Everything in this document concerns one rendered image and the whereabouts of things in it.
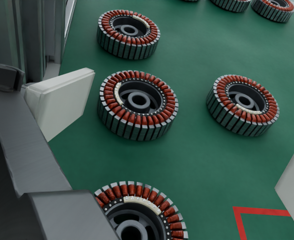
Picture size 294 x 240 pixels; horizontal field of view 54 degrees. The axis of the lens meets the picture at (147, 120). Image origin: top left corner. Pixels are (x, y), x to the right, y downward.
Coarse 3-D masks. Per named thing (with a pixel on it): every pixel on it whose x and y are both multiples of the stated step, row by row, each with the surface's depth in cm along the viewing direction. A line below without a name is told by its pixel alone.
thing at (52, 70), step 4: (52, 60) 46; (48, 64) 45; (52, 64) 45; (56, 64) 45; (60, 64) 46; (48, 68) 44; (52, 68) 45; (56, 68) 45; (48, 72) 44; (52, 72) 44; (56, 72) 44; (44, 76) 43; (48, 76) 43; (52, 76) 44; (56, 76) 44
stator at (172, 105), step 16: (112, 80) 40; (128, 80) 42; (144, 80) 42; (160, 80) 44; (112, 96) 38; (128, 96) 40; (144, 96) 41; (160, 96) 41; (112, 112) 37; (128, 112) 37; (144, 112) 41; (160, 112) 39; (176, 112) 40; (112, 128) 38; (128, 128) 37; (144, 128) 37; (160, 128) 38
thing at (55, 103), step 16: (48, 80) 12; (64, 80) 13; (80, 80) 15; (32, 96) 11; (48, 96) 11; (64, 96) 13; (80, 96) 16; (32, 112) 11; (48, 112) 12; (64, 112) 14; (80, 112) 17; (48, 128) 13; (64, 128) 15
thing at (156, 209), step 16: (96, 192) 29; (112, 192) 29; (128, 192) 30; (144, 192) 30; (112, 208) 29; (128, 208) 30; (144, 208) 30; (160, 208) 30; (176, 208) 30; (112, 224) 29; (128, 224) 29; (144, 224) 30; (160, 224) 29; (176, 224) 29
